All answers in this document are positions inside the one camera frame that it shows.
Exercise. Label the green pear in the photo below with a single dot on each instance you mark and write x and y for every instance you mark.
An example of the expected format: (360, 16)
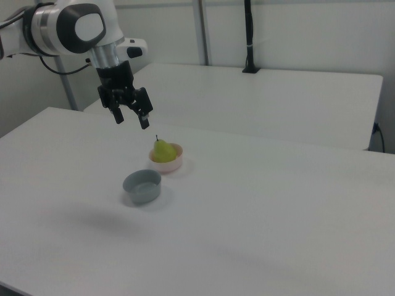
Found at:
(164, 152)

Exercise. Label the grey wall frame post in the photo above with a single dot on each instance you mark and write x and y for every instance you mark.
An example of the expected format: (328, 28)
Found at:
(202, 31)
(66, 83)

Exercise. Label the grey bowl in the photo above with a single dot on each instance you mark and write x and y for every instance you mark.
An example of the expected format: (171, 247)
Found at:
(142, 186)

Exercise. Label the black camera stand pole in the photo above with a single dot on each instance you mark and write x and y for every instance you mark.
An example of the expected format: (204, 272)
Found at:
(249, 37)

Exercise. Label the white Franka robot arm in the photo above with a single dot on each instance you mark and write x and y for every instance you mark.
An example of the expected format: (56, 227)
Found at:
(61, 27)

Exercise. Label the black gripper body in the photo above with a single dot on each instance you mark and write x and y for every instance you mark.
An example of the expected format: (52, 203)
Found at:
(115, 77)

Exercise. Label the pink bowl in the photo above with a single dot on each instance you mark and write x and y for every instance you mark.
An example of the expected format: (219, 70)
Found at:
(169, 165)

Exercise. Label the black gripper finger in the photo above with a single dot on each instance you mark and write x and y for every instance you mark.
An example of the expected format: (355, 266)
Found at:
(142, 106)
(116, 114)

